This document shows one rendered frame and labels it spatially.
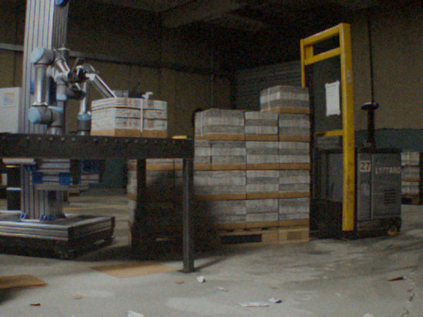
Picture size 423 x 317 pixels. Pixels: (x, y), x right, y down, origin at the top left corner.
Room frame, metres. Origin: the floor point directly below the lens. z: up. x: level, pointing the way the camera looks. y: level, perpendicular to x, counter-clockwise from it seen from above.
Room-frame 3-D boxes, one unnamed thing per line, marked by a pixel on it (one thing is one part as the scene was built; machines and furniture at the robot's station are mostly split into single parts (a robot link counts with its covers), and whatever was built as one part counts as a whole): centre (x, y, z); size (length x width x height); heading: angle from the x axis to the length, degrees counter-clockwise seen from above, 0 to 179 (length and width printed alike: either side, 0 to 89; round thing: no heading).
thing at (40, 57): (3.47, 1.19, 1.19); 0.15 x 0.12 x 0.55; 142
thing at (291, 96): (4.46, -0.62, 0.65); 0.39 x 0.30 x 1.29; 20
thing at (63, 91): (3.33, 0.97, 1.12); 0.11 x 0.08 x 0.11; 142
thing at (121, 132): (3.10, 0.59, 0.83); 0.29 x 0.16 x 0.04; 42
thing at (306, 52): (4.91, -0.91, 0.97); 0.09 x 0.09 x 1.75; 20
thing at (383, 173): (4.73, -1.37, 0.40); 0.69 x 0.55 x 0.80; 20
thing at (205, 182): (4.21, 0.07, 0.42); 1.17 x 0.39 x 0.83; 110
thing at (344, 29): (4.29, -1.14, 0.97); 0.09 x 0.09 x 1.75; 20
